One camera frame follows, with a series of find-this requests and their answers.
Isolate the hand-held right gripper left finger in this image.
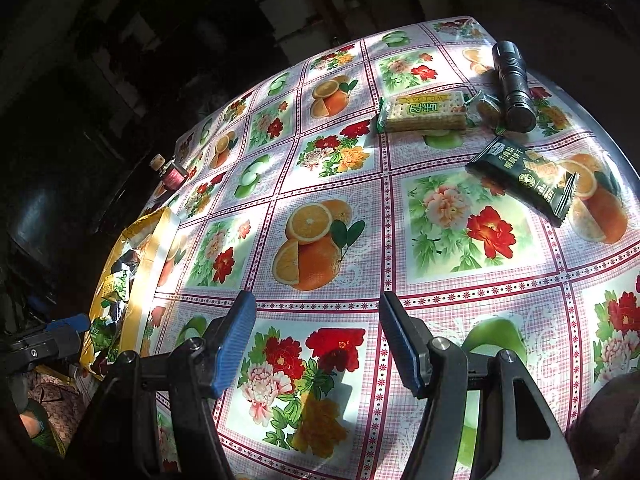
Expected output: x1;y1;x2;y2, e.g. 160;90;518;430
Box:
65;290;257;480

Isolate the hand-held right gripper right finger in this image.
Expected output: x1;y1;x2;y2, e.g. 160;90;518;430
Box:
380;291;571;480

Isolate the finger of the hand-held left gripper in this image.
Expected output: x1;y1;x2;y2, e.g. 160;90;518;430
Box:
0;327;83;373
45;312;91;335

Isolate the green pea snack packet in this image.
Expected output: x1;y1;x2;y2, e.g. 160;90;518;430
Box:
90;317;121;356

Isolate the green yellow snack packet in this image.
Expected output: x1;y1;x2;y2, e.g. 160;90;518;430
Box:
99;277;123;306

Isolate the yellow cardboard box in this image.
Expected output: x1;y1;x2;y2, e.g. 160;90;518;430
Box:
80;207;181;376

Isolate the patterned brown cloth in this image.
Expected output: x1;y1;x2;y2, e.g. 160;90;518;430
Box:
20;365;83;441

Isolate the small bottle red label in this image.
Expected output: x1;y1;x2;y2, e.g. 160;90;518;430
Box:
150;154;190;191

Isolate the dark green biscuit packet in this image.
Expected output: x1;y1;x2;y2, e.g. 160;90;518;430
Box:
465;135;576;228

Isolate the green white cracker packet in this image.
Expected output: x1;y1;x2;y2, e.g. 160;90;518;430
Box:
376;91;476;135

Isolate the clear wrapped round cookie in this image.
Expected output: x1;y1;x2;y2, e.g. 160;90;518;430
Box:
467;91;503;126

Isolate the black flashlight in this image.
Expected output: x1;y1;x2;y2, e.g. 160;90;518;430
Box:
491;40;537;133

